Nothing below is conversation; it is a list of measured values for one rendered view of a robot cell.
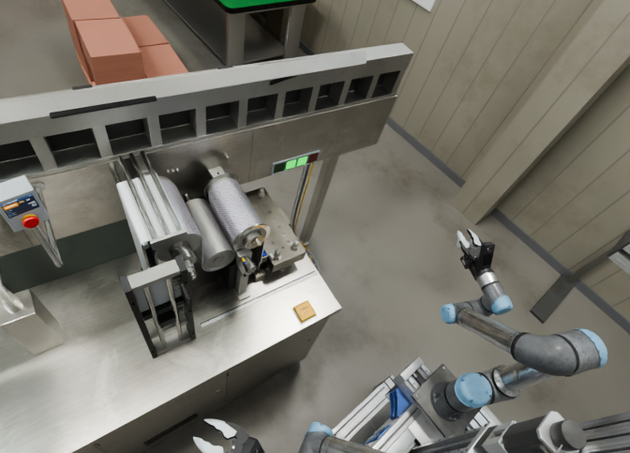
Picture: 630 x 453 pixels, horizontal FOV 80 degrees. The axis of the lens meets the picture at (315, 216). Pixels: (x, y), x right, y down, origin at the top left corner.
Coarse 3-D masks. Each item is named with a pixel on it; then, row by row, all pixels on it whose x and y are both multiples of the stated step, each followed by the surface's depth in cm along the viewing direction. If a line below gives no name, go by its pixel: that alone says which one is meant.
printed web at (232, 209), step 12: (168, 180) 124; (228, 180) 140; (168, 192) 120; (216, 192) 138; (228, 192) 137; (240, 192) 139; (180, 204) 119; (216, 204) 138; (228, 204) 134; (240, 204) 134; (180, 216) 116; (216, 216) 143; (228, 216) 133; (240, 216) 132; (252, 216) 133; (192, 228) 115; (228, 228) 133; (240, 228) 130; (156, 252) 111; (156, 264) 118
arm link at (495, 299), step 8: (488, 288) 144; (496, 288) 143; (488, 296) 143; (496, 296) 141; (504, 296) 141; (488, 304) 144; (496, 304) 140; (504, 304) 139; (496, 312) 141; (504, 312) 143
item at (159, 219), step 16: (144, 160) 119; (128, 176) 114; (144, 176) 118; (144, 192) 114; (160, 192) 113; (144, 208) 111; (160, 208) 112; (144, 224) 107; (160, 224) 107; (176, 224) 107; (160, 240) 103; (176, 240) 107
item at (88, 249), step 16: (112, 224) 140; (64, 240) 133; (80, 240) 137; (96, 240) 142; (112, 240) 147; (128, 240) 152; (0, 256) 124; (16, 256) 127; (32, 256) 131; (48, 256) 135; (64, 256) 139; (80, 256) 144; (96, 256) 148; (112, 256) 154; (16, 272) 132; (32, 272) 136; (48, 272) 141; (64, 272) 145; (16, 288) 138
